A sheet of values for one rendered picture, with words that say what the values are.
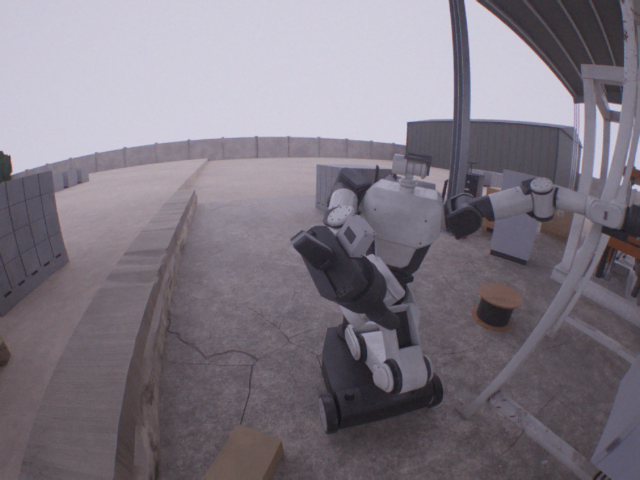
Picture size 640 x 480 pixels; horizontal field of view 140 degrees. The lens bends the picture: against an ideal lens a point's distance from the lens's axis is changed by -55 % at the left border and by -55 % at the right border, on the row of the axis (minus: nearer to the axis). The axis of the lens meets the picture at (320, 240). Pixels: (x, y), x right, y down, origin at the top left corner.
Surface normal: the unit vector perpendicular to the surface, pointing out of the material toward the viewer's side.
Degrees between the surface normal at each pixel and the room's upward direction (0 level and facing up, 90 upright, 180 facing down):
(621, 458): 90
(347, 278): 49
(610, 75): 90
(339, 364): 0
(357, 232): 76
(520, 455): 0
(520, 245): 90
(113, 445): 0
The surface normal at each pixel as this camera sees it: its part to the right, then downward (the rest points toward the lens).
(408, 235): -0.41, 0.40
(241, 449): 0.03, -0.94
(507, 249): -0.72, 0.22
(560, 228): -0.87, 0.14
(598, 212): -0.91, 0.27
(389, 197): -0.25, -0.34
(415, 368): 0.13, -0.59
